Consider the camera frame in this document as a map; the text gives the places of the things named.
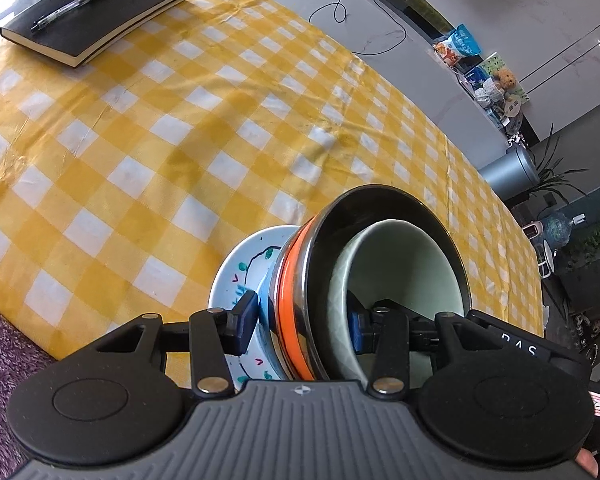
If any white painted plate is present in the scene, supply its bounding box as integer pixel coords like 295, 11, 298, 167
208, 226, 299, 390

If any orange steel bowl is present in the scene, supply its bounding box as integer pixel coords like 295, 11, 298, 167
270, 184, 472, 380

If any green ceramic bowl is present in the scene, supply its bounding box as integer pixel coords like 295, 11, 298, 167
326, 219, 470, 384

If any blue steel bowl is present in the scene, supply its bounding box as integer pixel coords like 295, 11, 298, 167
257, 264, 292, 380

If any person right hand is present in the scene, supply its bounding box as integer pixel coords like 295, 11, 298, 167
576, 448, 598, 478

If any water jug with pump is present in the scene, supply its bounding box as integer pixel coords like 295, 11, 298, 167
541, 211, 585, 249

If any yellow checkered tablecloth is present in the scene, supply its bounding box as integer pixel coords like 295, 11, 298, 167
0, 0, 546, 391

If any potted floor plant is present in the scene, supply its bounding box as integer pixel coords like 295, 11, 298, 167
529, 125, 588, 205

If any grey metal trash bin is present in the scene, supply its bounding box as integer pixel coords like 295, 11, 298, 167
479, 146, 540, 202

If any teddy bear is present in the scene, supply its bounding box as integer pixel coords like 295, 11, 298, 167
482, 66, 518, 103

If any black notebook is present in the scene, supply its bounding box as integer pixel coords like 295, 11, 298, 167
0, 0, 183, 67

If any blue snack bag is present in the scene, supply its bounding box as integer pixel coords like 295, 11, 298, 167
434, 24, 481, 67

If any white tv console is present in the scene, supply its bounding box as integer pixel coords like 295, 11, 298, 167
275, 0, 507, 169

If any black pen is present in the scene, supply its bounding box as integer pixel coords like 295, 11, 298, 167
30, 0, 96, 34

